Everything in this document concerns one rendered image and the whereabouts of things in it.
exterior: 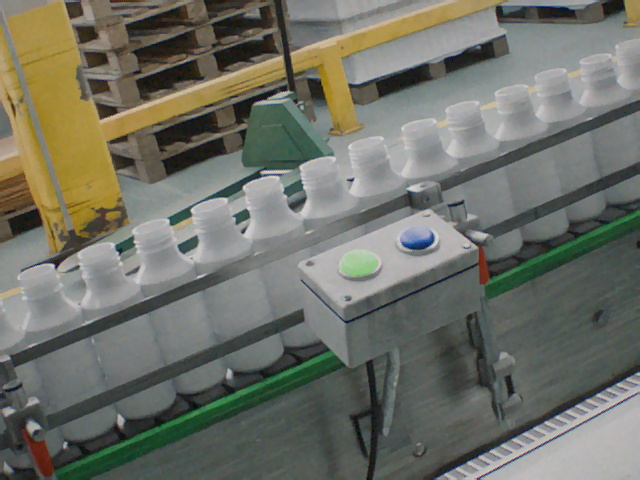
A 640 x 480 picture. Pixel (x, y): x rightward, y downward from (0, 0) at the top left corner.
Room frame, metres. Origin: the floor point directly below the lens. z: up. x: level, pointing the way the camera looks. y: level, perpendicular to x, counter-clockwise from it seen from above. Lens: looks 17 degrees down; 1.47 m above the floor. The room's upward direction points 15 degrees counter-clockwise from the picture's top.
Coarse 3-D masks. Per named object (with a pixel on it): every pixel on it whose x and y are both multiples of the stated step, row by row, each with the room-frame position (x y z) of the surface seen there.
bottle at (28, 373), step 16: (0, 304) 1.13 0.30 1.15; (0, 320) 1.12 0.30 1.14; (0, 336) 1.11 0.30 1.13; (16, 336) 1.12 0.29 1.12; (0, 352) 1.10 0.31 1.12; (16, 368) 1.11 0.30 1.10; (32, 368) 1.12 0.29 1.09; (32, 384) 1.12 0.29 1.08; (48, 400) 1.13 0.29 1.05; (0, 416) 1.10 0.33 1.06; (0, 432) 1.11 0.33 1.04; (48, 432) 1.11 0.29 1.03; (48, 448) 1.11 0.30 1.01; (16, 464) 1.11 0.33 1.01
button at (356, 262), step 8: (344, 256) 1.10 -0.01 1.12; (352, 256) 1.10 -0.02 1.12; (360, 256) 1.09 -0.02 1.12; (368, 256) 1.09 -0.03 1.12; (344, 264) 1.09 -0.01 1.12; (352, 264) 1.08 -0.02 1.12; (360, 264) 1.08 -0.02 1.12; (368, 264) 1.08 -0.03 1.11; (352, 272) 1.08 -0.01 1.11; (360, 272) 1.08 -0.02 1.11; (368, 272) 1.08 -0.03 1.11
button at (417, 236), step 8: (408, 232) 1.12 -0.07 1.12; (416, 232) 1.12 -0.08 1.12; (424, 232) 1.12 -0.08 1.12; (432, 232) 1.12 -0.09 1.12; (400, 240) 1.12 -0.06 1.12; (408, 240) 1.11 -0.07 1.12; (416, 240) 1.11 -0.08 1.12; (424, 240) 1.11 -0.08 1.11; (432, 240) 1.11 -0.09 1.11; (416, 248) 1.10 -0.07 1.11
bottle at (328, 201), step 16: (320, 160) 1.29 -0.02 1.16; (304, 176) 1.26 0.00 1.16; (320, 176) 1.25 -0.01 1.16; (336, 176) 1.26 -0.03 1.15; (320, 192) 1.25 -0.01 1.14; (336, 192) 1.26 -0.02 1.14; (304, 208) 1.27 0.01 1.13; (320, 208) 1.25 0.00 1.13; (336, 208) 1.25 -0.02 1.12; (352, 208) 1.25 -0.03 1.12; (320, 224) 1.25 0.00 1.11; (336, 240) 1.24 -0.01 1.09; (352, 240) 1.25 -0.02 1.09
